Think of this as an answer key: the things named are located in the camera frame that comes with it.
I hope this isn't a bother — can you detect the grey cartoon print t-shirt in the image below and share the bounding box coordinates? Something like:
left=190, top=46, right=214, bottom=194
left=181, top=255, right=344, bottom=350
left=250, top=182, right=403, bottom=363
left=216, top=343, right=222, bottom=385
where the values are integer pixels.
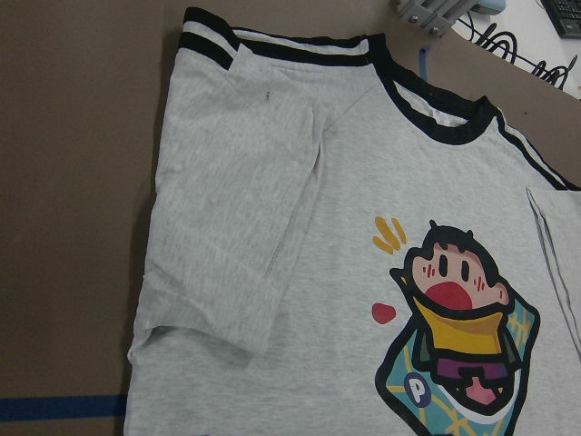
left=124, top=7, right=580, bottom=435

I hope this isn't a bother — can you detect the black keyboard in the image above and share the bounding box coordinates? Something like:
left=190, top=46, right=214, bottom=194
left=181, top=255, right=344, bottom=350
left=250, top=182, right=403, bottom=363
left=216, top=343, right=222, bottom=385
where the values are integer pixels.
left=551, top=0, right=580, bottom=38

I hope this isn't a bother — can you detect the aluminium frame post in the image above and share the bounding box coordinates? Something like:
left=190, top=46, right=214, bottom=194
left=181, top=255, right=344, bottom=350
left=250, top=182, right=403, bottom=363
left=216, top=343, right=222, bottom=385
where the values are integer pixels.
left=395, top=0, right=478, bottom=36

